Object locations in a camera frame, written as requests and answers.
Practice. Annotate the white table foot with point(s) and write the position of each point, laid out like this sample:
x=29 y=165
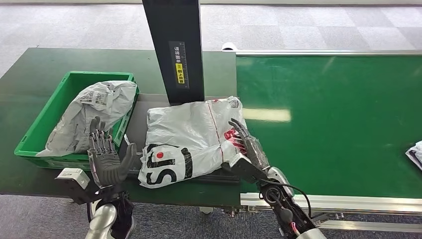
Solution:
x=206 y=210

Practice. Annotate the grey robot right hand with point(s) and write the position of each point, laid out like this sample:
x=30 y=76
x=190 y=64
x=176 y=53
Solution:
x=255 y=151

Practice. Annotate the grey crumpled mailer package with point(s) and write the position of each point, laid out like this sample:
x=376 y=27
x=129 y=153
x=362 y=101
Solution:
x=99 y=99

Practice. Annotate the green plastic crate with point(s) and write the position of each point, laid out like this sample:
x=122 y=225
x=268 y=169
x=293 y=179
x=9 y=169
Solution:
x=49 y=112

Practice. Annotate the green conveyor belt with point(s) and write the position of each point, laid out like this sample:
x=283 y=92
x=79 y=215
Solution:
x=329 y=79

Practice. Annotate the black and yellow column sticker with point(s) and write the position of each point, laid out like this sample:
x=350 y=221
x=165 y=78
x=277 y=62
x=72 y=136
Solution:
x=179 y=66

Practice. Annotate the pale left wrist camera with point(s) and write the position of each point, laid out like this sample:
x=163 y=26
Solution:
x=72 y=179

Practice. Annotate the dark green table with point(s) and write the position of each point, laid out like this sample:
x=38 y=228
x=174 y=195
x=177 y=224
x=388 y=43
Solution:
x=33 y=66

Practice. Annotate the white mailer with black letters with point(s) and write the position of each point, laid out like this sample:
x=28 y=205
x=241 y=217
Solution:
x=188 y=132

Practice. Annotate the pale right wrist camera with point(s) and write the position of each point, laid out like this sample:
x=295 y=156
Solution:
x=240 y=165

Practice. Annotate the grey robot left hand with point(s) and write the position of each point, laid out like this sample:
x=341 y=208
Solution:
x=105 y=165

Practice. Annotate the black scanner column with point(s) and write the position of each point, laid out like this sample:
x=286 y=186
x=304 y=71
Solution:
x=174 y=26

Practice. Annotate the white mailer with red print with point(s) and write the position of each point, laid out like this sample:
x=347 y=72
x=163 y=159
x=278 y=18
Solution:
x=416 y=155

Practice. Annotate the aluminium conveyor frame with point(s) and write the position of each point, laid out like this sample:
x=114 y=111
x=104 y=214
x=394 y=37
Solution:
x=382 y=205

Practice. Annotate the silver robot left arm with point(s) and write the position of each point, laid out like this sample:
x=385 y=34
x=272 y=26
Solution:
x=102 y=221

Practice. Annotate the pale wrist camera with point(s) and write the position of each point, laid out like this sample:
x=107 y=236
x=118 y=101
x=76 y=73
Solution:
x=240 y=165
x=72 y=179

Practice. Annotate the black scanner base plate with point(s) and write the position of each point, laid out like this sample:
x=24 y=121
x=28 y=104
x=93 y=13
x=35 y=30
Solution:
x=141 y=118

